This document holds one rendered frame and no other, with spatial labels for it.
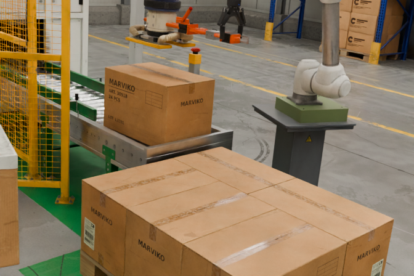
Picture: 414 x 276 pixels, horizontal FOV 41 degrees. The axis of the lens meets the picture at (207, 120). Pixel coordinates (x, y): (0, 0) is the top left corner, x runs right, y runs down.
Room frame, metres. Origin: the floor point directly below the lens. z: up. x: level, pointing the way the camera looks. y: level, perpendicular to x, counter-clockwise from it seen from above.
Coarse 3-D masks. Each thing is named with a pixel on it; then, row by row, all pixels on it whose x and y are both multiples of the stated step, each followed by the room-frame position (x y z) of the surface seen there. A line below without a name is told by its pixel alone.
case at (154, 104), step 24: (120, 72) 3.40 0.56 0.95; (144, 72) 3.44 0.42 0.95; (168, 72) 3.50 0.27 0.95; (120, 96) 3.39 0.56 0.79; (144, 96) 3.24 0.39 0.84; (168, 96) 3.11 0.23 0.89; (192, 96) 3.26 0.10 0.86; (120, 120) 3.39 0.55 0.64; (144, 120) 3.23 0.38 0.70; (168, 120) 3.12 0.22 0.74; (192, 120) 3.27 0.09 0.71
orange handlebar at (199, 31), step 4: (144, 20) 3.54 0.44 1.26; (176, 20) 3.59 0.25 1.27; (180, 20) 3.61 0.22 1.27; (188, 20) 3.66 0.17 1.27; (168, 24) 3.37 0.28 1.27; (172, 24) 3.34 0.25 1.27; (192, 28) 3.22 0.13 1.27; (196, 28) 3.19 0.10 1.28; (200, 28) 3.20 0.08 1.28; (204, 28) 3.21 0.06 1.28; (196, 32) 3.19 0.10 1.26; (200, 32) 3.16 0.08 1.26; (204, 32) 3.14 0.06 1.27; (216, 36) 3.07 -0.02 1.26; (236, 40) 2.99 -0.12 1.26
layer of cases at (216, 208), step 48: (96, 192) 2.52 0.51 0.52; (144, 192) 2.52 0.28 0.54; (192, 192) 2.57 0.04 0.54; (240, 192) 2.61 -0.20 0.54; (288, 192) 2.66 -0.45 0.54; (96, 240) 2.51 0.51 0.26; (144, 240) 2.23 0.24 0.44; (192, 240) 2.09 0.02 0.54; (240, 240) 2.11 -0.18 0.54; (288, 240) 2.15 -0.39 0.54; (336, 240) 2.18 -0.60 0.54; (384, 240) 2.41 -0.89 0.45
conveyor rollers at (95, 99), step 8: (40, 80) 4.68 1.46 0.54; (48, 80) 4.73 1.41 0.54; (56, 88) 4.48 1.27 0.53; (72, 88) 4.49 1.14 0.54; (80, 88) 4.54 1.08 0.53; (88, 88) 4.51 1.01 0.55; (72, 96) 4.21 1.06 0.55; (80, 96) 4.24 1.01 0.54; (88, 96) 4.29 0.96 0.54; (96, 96) 4.26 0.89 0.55; (88, 104) 4.08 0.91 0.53; (96, 104) 4.04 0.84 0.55; (144, 144) 3.23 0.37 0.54
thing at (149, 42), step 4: (132, 36) 3.48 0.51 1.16; (136, 36) 3.48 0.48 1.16; (128, 40) 3.46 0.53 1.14; (132, 40) 3.42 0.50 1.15; (136, 40) 3.40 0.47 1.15; (140, 40) 3.39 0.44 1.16; (144, 40) 3.37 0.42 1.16; (148, 40) 3.39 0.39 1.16; (152, 40) 3.40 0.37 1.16; (156, 40) 3.34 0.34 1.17; (144, 44) 3.34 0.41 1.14; (148, 44) 3.31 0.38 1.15; (152, 44) 3.29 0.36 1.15; (156, 44) 3.28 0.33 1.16; (160, 44) 3.28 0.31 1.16; (164, 44) 3.30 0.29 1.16; (168, 44) 3.31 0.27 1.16; (156, 48) 3.26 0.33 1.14; (160, 48) 3.25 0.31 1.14; (164, 48) 3.27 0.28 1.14; (168, 48) 3.29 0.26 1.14
